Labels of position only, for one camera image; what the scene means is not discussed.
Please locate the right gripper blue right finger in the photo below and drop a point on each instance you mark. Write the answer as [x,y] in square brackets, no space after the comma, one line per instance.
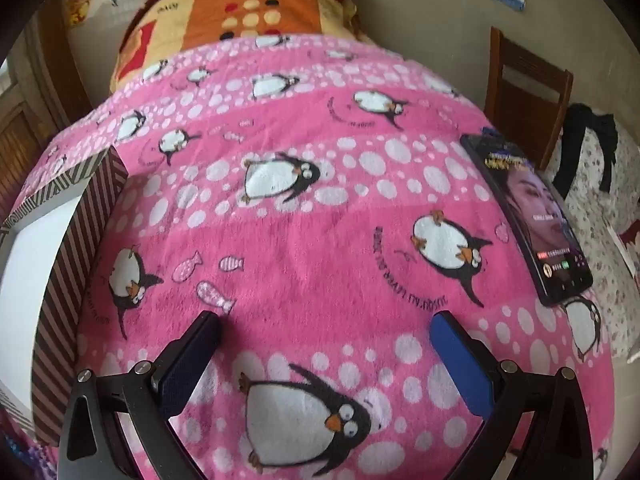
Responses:
[469,363]

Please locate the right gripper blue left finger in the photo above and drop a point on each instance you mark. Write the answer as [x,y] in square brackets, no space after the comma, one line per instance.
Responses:
[182,363]

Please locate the black smartphone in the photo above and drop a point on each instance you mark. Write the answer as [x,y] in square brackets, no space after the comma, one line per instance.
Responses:
[553,256]

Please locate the striped cardboard tray box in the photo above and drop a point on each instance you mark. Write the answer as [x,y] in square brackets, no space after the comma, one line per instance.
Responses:
[48,246]

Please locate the floral bed sheet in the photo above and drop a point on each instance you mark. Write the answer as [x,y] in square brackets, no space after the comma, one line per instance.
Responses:
[599,219]

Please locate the pink penguin bedspread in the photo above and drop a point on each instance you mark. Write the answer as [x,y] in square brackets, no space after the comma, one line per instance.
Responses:
[314,193]

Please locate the brown wooden chair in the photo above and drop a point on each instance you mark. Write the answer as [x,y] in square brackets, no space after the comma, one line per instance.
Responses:
[526,97]

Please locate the orange yellow patterned blanket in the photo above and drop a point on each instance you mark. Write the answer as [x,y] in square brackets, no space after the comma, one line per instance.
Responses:
[162,28]

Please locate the gold wall decoration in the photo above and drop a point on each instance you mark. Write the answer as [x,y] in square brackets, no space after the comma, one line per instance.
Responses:
[77,12]

